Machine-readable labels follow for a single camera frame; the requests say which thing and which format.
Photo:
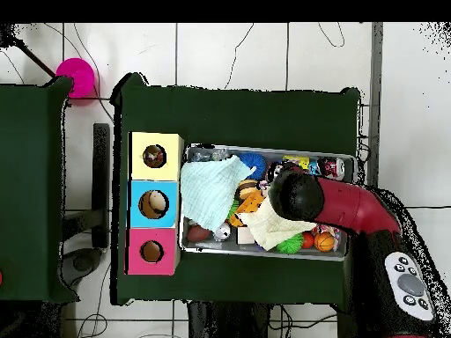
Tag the dark green table cloth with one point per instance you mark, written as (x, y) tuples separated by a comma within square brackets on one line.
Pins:
[(246, 116)]

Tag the black upright bar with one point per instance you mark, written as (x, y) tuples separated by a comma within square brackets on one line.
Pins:
[(101, 176)]

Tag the crushed soda can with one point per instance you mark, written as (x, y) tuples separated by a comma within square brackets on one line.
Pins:
[(331, 169)]

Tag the mint green waffle cloth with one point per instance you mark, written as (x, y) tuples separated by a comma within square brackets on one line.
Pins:
[(208, 190)]

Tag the polka-dot cloth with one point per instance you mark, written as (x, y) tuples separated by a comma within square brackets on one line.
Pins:
[(329, 232), (154, 156)]

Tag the wooden three-hole box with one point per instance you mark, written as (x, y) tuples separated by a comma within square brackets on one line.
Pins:
[(169, 214)]

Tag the toy burger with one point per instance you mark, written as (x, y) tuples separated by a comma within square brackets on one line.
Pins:
[(246, 188)]

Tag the magenta round object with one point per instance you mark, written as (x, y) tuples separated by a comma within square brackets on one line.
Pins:
[(77, 75)]

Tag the yellow foam wedge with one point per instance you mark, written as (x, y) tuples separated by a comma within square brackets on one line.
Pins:
[(299, 161)]

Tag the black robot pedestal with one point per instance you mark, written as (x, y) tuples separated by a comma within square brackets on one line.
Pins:
[(229, 320)]

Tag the cream waffle cloth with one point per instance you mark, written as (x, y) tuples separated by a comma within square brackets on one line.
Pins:
[(267, 229)]

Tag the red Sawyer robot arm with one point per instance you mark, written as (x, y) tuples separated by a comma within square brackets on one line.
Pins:
[(352, 207)]

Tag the dark green side table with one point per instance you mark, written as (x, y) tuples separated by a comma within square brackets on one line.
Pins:
[(31, 176)]

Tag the shallow mesh bin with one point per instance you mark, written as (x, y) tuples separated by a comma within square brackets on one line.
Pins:
[(211, 246)]

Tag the green spiky ball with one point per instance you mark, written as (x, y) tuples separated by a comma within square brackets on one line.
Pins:
[(290, 243)]

